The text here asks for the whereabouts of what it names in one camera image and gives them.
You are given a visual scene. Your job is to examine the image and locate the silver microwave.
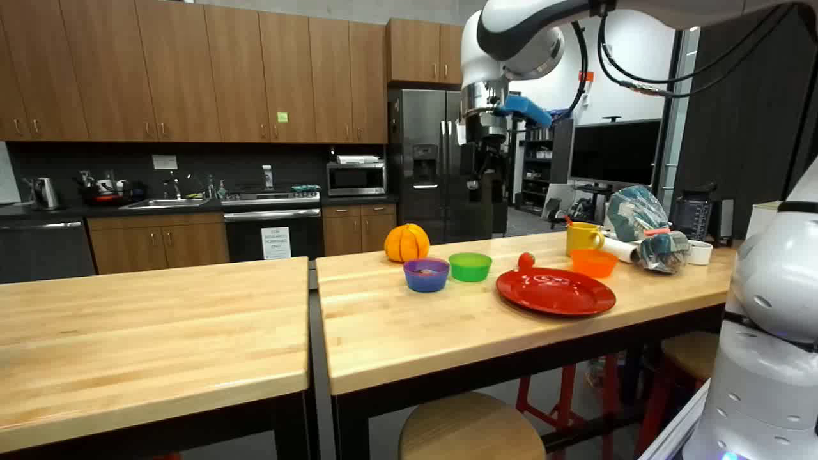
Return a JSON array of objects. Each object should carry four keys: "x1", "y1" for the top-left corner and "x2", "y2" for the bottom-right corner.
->
[{"x1": 324, "y1": 160, "x2": 388, "y2": 198}]

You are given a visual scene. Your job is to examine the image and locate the white paper on oven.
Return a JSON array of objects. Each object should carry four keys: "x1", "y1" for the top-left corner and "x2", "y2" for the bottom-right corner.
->
[{"x1": 259, "y1": 225, "x2": 295, "y2": 261}]

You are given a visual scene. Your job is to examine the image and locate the white tray on microwave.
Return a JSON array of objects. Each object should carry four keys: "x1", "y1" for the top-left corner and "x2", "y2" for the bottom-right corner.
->
[{"x1": 332, "y1": 151, "x2": 385, "y2": 168}]

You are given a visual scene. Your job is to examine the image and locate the green plastic bowl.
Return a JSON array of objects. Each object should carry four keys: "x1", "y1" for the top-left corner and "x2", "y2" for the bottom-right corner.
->
[{"x1": 447, "y1": 250, "x2": 495, "y2": 287}]

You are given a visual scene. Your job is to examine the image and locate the yellow mug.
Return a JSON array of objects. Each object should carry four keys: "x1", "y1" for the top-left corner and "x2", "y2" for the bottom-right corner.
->
[{"x1": 563, "y1": 220, "x2": 609, "y2": 258}]

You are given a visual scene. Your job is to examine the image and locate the black box device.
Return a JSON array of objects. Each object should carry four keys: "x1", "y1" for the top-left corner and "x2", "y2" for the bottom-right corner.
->
[{"x1": 673, "y1": 188, "x2": 715, "y2": 243}]

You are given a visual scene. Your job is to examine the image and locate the white tape roll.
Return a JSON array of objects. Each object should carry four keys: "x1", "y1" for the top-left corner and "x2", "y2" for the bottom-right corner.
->
[{"x1": 683, "y1": 237, "x2": 715, "y2": 267}]

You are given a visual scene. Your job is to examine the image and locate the purple plastic bowl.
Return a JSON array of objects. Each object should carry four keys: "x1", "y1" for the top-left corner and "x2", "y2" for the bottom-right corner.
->
[{"x1": 401, "y1": 256, "x2": 452, "y2": 297}]

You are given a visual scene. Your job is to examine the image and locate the red plate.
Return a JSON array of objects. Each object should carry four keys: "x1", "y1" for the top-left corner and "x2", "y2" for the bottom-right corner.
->
[{"x1": 493, "y1": 265, "x2": 619, "y2": 320}]

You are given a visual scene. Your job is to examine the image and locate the crumpled clear plastic bag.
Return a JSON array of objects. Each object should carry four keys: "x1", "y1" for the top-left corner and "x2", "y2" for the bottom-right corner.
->
[{"x1": 601, "y1": 183, "x2": 690, "y2": 276}]

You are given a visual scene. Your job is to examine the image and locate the wide brown lower cabinet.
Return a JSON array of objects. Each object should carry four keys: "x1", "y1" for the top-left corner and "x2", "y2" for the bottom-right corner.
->
[{"x1": 85, "y1": 212, "x2": 231, "y2": 276}]

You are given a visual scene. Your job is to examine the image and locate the white board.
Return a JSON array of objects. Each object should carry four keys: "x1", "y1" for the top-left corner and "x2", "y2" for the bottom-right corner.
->
[{"x1": 0, "y1": 138, "x2": 21, "y2": 206}]

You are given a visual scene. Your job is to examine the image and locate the round wooden stool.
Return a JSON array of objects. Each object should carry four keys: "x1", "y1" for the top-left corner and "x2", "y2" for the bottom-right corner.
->
[{"x1": 397, "y1": 390, "x2": 550, "y2": 460}]

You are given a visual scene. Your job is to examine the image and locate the black oven with stovetop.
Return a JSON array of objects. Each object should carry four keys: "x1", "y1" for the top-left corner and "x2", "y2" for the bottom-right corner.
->
[{"x1": 219, "y1": 188, "x2": 324, "y2": 264}]

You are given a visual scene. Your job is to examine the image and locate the wooden stool with red legs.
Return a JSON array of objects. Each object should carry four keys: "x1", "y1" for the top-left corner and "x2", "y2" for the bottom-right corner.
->
[{"x1": 636, "y1": 329, "x2": 723, "y2": 454}]

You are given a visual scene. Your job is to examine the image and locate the black dishwasher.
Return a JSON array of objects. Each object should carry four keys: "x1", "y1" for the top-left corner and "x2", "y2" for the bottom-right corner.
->
[{"x1": 0, "y1": 216, "x2": 97, "y2": 287}]

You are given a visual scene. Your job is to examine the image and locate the kitchen sink with faucet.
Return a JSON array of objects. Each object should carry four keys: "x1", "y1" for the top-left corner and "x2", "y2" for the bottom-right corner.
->
[{"x1": 117, "y1": 173, "x2": 209, "y2": 215}]

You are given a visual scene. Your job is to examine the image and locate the orange toy pumpkin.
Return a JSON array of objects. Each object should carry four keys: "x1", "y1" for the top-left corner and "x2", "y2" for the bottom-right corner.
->
[{"x1": 382, "y1": 223, "x2": 431, "y2": 265}]

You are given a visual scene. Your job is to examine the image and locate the narrow brown lower cabinet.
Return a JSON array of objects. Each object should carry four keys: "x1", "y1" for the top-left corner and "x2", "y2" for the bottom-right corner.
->
[{"x1": 319, "y1": 201, "x2": 398, "y2": 258}]

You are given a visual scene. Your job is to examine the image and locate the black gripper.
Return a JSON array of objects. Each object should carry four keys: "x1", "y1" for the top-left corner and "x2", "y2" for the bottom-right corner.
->
[{"x1": 465, "y1": 108, "x2": 513, "y2": 192}]

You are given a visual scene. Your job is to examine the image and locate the grey upright device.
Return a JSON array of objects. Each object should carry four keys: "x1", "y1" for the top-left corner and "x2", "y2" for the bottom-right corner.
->
[{"x1": 715, "y1": 196, "x2": 737, "y2": 244}]

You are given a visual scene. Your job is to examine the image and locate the red countertop appliance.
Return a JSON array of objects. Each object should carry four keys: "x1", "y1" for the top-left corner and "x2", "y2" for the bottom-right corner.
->
[{"x1": 76, "y1": 168, "x2": 131, "y2": 209}]

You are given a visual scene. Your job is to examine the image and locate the red metal stool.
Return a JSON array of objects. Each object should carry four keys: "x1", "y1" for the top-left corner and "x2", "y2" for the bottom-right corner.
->
[{"x1": 513, "y1": 353, "x2": 623, "y2": 460}]

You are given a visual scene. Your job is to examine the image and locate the stainless steel fridge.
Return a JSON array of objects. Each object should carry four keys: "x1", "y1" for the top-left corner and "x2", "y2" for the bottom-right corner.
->
[{"x1": 385, "y1": 86, "x2": 500, "y2": 244}]

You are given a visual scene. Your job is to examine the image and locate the orange plastic bowl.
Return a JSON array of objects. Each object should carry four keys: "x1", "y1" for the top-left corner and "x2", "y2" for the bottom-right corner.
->
[{"x1": 571, "y1": 247, "x2": 621, "y2": 281}]

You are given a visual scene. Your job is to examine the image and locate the white paper roll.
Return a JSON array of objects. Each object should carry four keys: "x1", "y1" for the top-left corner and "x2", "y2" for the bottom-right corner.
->
[{"x1": 601, "y1": 234, "x2": 641, "y2": 265}]

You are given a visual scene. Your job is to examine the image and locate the silver electric kettle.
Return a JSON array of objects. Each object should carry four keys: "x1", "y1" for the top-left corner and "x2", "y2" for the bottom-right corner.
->
[{"x1": 30, "y1": 173, "x2": 62, "y2": 212}]

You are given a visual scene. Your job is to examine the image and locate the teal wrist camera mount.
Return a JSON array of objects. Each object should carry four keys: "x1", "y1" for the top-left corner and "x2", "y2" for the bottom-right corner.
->
[{"x1": 495, "y1": 94, "x2": 554, "y2": 131}]

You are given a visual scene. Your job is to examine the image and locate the brown wooden upper cabinets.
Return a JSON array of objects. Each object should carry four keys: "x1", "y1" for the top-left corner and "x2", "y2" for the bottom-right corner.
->
[{"x1": 0, "y1": 0, "x2": 390, "y2": 145}]

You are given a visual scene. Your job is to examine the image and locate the black wall monitor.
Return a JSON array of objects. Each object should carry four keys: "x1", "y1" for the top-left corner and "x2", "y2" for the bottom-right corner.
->
[{"x1": 571, "y1": 117, "x2": 661, "y2": 186}]

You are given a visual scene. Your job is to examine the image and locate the brown cabinet above fridge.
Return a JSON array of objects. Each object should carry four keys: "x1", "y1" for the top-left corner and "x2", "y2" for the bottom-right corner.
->
[{"x1": 385, "y1": 18, "x2": 467, "y2": 90}]

